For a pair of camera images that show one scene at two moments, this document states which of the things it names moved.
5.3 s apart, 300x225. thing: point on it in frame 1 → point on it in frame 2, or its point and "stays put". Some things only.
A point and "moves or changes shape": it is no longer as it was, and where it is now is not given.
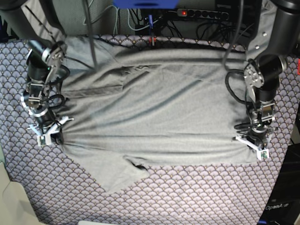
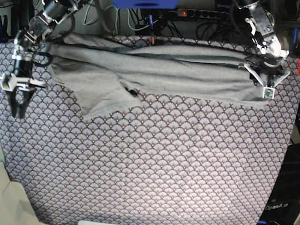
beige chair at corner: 15,207 stays put
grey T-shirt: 126,111 moves or changes shape
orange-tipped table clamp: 152,39 stays put
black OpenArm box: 283,206 stays put
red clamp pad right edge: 298,67 stays put
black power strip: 202,14 stays put
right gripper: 256,138 → 270,73
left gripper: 45,133 → 9,82
